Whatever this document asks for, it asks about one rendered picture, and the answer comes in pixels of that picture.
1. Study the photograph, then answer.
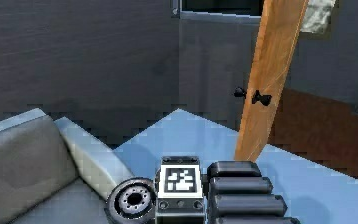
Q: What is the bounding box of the grey sofa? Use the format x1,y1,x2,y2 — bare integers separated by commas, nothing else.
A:
0,107,136,224

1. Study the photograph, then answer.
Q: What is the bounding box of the dark window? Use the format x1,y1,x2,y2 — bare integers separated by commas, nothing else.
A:
171,0,265,24

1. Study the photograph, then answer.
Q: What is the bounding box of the black door handle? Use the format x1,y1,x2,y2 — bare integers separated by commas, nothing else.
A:
251,89,273,107
233,86,248,99

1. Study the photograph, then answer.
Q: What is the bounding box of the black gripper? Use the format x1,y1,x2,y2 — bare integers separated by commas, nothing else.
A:
104,176,159,224

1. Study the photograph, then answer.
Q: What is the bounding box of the brown wooden room door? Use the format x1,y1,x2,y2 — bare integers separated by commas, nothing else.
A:
233,0,310,163

